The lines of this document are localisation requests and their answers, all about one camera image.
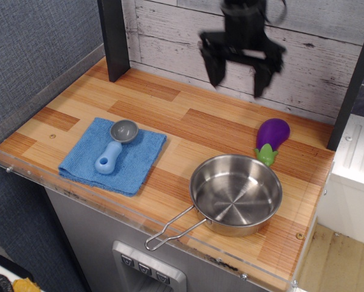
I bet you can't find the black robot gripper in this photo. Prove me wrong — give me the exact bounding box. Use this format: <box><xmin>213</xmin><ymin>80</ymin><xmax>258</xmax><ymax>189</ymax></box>
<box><xmin>199</xmin><ymin>1</ymin><xmax>286</xmax><ymax>97</ymax></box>

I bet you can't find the purple toy eggplant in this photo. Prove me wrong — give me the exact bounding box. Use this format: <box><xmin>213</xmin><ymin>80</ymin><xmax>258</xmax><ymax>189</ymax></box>
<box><xmin>254</xmin><ymin>118</ymin><xmax>290</xmax><ymax>167</ymax></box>

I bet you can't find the stainless steel pot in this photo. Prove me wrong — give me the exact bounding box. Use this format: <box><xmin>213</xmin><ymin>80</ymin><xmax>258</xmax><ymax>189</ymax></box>
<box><xmin>145</xmin><ymin>154</ymin><xmax>283</xmax><ymax>251</ymax></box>

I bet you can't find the blue grey toy scoop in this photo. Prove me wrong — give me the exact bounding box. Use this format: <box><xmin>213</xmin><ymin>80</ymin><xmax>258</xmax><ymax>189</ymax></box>
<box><xmin>94</xmin><ymin>119</ymin><xmax>139</xmax><ymax>175</ymax></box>

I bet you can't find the blue folded cloth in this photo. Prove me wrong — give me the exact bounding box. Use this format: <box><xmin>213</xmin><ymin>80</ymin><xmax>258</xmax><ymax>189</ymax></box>
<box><xmin>58</xmin><ymin>117</ymin><xmax>167</xmax><ymax>197</ymax></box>

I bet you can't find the silver control panel with buttons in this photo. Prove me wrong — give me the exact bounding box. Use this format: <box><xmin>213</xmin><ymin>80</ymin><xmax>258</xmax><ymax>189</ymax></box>
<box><xmin>112</xmin><ymin>240</ymin><xmax>187</xmax><ymax>291</ymax></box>

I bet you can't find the grey cabinet front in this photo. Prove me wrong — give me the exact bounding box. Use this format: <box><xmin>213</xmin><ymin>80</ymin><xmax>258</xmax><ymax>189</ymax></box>
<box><xmin>47</xmin><ymin>190</ymin><xmax>263</xmax><ymax>291</ymax></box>

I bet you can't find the yellow tape lump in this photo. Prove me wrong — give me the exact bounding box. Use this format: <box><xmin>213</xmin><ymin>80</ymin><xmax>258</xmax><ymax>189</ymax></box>
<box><xmin>12</xmin><ymin>278</ymin><xmax>41</xmax><ymax>292</ymax></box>

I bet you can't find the black right frame post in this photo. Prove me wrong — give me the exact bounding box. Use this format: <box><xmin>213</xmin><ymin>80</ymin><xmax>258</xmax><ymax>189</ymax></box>
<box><xmin>326</xmin><ymin>43</ymin><xmax>364</xmax><ymax>151</ymax></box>

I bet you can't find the black frame post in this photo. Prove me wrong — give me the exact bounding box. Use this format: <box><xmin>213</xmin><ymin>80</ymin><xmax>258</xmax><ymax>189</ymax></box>
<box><xmin>97</xmin><ymin>0</ymin><xmax>130</xmax><ymax>82</ymax></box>
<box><xmin>326</xmin><ymin>43</ymin><xmax>364</xmax><ymax>151</ymax></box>

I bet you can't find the black left frame post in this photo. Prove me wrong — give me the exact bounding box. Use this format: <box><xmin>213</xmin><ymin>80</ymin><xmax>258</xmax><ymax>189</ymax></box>
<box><xmin>97</xmin><ymin>0</ymin><xmax>130</xmax><ymax>82</ymax></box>

